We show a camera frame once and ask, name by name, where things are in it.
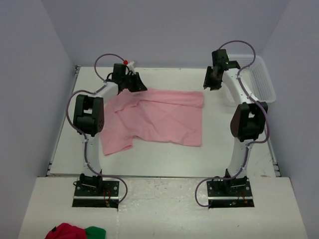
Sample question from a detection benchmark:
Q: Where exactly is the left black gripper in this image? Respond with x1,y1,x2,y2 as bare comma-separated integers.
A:
122,72,147,93

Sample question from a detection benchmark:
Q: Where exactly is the pink t shirt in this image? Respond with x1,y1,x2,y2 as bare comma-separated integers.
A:
100,88,204,155

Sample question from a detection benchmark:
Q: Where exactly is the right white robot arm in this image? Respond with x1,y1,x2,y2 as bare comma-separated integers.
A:
203,49,268,197

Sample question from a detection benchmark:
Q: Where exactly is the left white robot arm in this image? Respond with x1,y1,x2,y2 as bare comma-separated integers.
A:
66,60,147,196

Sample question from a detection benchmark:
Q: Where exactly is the white plastic basket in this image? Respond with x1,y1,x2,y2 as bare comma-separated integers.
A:
225,54,276,107

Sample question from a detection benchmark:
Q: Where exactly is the green folded t shirt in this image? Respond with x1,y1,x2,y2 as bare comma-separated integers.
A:
84,226,107,239

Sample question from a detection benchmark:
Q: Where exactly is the red folded t shirt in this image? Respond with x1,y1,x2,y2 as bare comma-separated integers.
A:
45,223,87,239

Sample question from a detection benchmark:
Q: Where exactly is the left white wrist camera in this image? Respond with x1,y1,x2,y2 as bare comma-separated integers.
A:
123,60,137,73

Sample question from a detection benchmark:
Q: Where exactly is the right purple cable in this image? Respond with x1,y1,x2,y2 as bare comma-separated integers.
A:
194,41,272,208

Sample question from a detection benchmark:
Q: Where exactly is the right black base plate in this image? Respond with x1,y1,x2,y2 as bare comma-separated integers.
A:
206,176,255,208

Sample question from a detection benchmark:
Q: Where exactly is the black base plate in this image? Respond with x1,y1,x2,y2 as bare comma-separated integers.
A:
72,179,119,209
206,176,255,208

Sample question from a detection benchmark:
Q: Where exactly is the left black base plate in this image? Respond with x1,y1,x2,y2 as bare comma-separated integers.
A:
72,179,119,209

